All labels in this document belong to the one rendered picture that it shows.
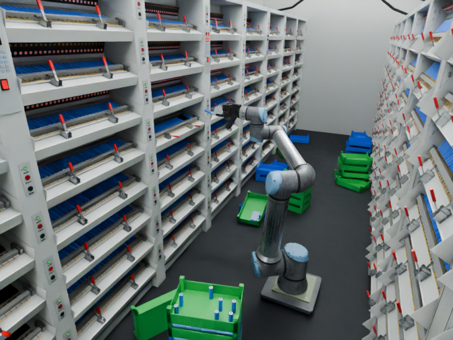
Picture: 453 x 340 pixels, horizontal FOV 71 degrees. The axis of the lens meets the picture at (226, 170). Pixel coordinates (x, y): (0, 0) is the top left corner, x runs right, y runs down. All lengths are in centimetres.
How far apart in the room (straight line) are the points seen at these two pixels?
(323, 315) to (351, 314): 17
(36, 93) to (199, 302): 107
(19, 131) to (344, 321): 188
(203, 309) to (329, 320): 87
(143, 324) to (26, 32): 142
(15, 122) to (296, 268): 157
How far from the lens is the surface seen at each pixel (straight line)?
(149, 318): 188
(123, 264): 190
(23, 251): 145
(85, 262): 165
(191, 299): 157
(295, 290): 209
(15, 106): 124
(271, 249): 184
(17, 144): 126
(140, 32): 169
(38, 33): 131
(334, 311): 218
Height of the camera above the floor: 151
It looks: 23 degrees down
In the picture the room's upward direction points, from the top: 1 degrees clockwise
